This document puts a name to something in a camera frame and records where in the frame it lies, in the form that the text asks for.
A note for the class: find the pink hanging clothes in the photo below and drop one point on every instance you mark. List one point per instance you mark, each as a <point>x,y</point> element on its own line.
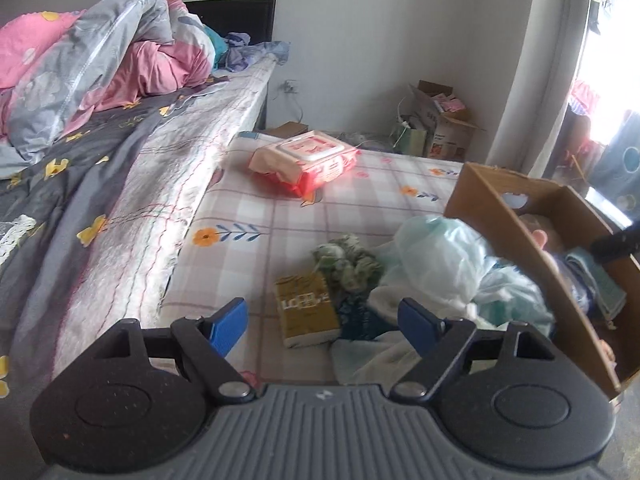
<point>582,120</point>

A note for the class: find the open cardboard box pink packets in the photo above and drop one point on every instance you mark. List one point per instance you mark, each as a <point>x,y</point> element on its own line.
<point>445,125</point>

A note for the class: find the pink plush toy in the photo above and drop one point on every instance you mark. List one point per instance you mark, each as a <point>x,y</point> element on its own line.
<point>541,239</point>

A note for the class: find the green floral cloth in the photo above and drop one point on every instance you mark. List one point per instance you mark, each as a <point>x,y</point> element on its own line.
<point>345,260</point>

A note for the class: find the teal towel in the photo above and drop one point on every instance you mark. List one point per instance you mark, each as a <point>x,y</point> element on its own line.
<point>605,285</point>

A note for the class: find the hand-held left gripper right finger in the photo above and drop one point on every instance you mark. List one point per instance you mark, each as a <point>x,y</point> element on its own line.
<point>417,325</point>

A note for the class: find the dark teal patterned cloth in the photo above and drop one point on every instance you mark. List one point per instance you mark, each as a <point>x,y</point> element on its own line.
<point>360,320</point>

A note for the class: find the black headboard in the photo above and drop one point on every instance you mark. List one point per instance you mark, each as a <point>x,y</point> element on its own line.
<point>230,15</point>

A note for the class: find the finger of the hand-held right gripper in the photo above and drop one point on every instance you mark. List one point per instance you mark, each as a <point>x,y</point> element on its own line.
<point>617,245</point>

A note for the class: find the gold snack box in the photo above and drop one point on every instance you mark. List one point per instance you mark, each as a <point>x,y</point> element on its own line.
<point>307,310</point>

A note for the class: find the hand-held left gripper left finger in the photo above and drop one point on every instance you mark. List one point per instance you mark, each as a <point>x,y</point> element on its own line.
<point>230,325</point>

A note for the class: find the grey bedsheet yellow flowers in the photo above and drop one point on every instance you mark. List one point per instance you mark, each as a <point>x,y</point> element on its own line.
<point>65,200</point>

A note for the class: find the wall socket with plug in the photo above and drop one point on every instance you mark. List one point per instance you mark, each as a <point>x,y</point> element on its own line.
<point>290,86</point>

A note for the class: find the pink wet wipes pack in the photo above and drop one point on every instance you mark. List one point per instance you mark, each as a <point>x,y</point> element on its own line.
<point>310,160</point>

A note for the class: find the small brown box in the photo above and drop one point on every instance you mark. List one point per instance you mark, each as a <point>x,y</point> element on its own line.
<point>287,129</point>

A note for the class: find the plaid flower-print table cloth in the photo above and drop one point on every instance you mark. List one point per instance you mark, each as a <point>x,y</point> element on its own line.
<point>260,220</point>

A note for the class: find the pale green plastic bag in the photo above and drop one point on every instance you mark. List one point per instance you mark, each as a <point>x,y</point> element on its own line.
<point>440,260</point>

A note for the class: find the brown cardboard box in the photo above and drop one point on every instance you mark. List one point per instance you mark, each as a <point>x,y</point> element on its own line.
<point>505,230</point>

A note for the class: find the blue purple crumpled cloth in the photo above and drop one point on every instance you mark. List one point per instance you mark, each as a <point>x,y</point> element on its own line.
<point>250,52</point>

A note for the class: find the white woven mattress pad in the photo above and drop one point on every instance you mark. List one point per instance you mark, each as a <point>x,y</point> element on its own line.
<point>165,175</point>

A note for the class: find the pink and grey quilt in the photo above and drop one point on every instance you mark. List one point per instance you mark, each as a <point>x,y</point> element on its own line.
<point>90,60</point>

